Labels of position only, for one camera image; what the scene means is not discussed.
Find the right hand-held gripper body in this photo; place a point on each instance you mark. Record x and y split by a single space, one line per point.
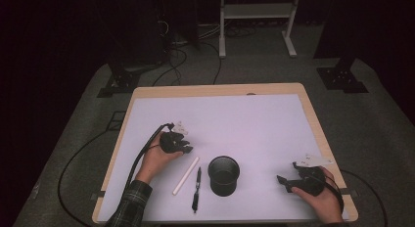
310 183

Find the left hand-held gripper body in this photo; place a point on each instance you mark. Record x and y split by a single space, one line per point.
171 142

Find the white stick pen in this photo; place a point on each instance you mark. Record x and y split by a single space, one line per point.
186 175

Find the black pen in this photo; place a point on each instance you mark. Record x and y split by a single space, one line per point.
196 191

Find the black mesh pen holder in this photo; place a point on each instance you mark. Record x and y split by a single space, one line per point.
223 186

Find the person's left hand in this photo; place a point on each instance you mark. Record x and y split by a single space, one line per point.
155 163

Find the person's right hand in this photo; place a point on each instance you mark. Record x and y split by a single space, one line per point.
328 204

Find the white table mat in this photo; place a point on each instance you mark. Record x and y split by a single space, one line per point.
261 129

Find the black stand base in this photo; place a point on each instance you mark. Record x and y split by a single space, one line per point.
341 78
122 81

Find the white metal stand frame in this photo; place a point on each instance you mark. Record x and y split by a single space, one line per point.
257 11

